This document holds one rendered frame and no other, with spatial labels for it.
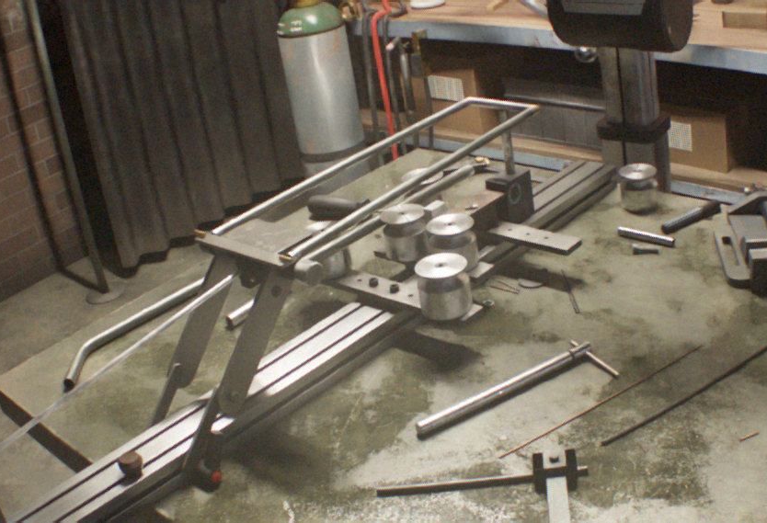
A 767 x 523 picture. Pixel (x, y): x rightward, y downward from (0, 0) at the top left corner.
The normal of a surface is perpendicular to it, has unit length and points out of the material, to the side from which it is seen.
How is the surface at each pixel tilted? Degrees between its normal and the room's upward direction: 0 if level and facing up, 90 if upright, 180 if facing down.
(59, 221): 90
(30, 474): 0
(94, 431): 0
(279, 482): 0
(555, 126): 90
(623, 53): 90
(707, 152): 90
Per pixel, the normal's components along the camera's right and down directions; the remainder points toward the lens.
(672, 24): 0.80, 0.15
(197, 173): -0.08, 0.44
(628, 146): -0.58, 0.43
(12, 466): -0.15, -0.89
